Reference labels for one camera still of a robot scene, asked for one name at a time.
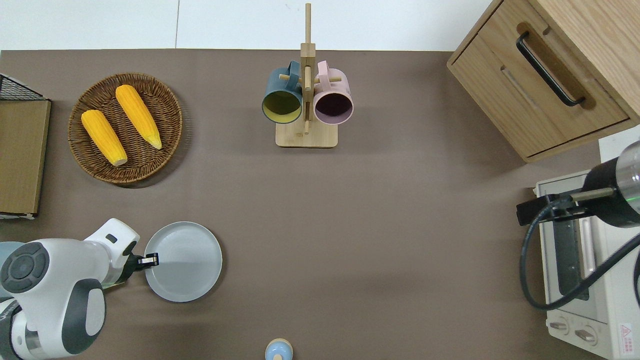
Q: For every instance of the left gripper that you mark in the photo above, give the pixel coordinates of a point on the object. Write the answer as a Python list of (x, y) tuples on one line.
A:
[(114, 245)]

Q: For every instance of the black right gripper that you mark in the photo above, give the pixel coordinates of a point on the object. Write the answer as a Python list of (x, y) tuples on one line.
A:
[(532, 210)]

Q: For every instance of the gray round plate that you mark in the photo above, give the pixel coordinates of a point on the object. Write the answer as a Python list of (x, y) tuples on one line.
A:
[(187, 262)]

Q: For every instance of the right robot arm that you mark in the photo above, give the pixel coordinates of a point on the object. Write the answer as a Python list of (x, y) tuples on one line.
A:
[(612, 195)]

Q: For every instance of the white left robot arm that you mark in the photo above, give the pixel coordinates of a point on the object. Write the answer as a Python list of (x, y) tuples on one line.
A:
[(55, 295)]

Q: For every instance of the light blue plate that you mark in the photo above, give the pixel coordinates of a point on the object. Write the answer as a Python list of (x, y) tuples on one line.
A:
[(9, 247)]

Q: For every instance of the silver oven knob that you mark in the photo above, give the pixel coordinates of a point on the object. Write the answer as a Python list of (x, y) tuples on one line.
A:
[(586, 335), (559, 326)]

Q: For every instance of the white toaster oven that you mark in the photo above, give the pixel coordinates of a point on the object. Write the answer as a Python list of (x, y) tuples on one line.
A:
[(612, 310)]

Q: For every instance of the wooden drawer cabinet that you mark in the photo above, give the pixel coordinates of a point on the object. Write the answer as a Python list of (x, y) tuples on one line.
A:
[(500, 85)]

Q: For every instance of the yellow corn cob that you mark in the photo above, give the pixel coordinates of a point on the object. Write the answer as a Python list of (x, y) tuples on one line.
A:
[(138, 115), (103, 136)]

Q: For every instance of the small blue domed jar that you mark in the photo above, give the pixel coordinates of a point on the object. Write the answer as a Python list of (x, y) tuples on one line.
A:
[(278, 350)]

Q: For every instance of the round wicker basket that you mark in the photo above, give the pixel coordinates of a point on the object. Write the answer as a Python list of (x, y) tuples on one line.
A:
[(165, 100)]

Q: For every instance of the wooden board shelf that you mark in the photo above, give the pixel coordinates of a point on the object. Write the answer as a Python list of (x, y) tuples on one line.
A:
[(20, 150)]

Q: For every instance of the wooden mug tree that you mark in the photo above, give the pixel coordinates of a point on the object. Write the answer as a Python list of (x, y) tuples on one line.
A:
[(306, 137)]

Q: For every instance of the dark blue mug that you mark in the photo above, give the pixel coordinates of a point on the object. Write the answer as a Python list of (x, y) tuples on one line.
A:
[(282, 92)]

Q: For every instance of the pink mug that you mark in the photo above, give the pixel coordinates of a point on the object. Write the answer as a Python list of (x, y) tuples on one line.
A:
[(334, 95)]

